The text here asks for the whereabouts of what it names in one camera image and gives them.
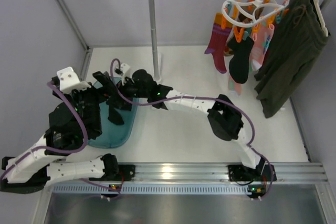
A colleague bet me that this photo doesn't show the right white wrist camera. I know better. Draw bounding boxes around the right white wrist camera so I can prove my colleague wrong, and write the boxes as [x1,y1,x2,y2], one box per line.
[114,63,131,85]

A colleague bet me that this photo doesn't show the white round clip hanger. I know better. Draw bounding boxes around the white round clip hanger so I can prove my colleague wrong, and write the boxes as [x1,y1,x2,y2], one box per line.
[221,0,289,29]

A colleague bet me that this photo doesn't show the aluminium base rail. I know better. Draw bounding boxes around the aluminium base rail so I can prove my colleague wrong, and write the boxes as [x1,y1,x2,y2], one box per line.
[131,163,328,184]

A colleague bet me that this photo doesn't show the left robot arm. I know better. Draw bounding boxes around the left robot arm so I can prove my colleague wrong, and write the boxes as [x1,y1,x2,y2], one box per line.
[1,71,120,194]

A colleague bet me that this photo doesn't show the maroon purple sock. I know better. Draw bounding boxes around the maroon purple sock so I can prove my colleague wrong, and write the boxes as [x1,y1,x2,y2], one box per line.
[204,13,232,74]

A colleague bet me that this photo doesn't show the argyle brown orange sock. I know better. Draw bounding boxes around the argyle brown orange sock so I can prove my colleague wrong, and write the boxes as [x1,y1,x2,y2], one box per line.
[224,5,263,57]

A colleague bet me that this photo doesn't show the black sock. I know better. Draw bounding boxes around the black sock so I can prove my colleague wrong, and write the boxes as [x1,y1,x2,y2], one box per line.
[106,91,132,125]
[227,37,254,84]

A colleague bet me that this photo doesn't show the teal plastic basin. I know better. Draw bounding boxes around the teal plastic basin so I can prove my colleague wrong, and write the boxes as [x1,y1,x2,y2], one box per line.
[87,78,137,148]

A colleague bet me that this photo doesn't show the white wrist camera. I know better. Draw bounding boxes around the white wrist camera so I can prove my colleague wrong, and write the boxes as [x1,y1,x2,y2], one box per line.
[57,67,91,94]
[114,63,131,85]

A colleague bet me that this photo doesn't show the pink patterned sock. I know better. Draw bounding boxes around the pink patterned sock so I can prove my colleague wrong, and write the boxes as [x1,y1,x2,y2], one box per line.
[228,75,242,96]
[250,24,275,71]

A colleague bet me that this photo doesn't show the dark green shorts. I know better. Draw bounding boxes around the dark green shorts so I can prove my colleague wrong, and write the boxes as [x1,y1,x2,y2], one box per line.
[255,0,329,118]

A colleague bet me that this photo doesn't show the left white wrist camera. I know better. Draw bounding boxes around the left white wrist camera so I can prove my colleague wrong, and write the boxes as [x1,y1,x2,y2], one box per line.
[57,67,91,94]

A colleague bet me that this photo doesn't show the white clothes hanger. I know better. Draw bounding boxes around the white clothes hanger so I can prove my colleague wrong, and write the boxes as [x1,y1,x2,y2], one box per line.
[312,0,329,37]

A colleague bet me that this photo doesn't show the grey slotted cable duct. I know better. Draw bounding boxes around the grey slotted cable duct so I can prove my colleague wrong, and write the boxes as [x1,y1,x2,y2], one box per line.
[52,182,279,195]

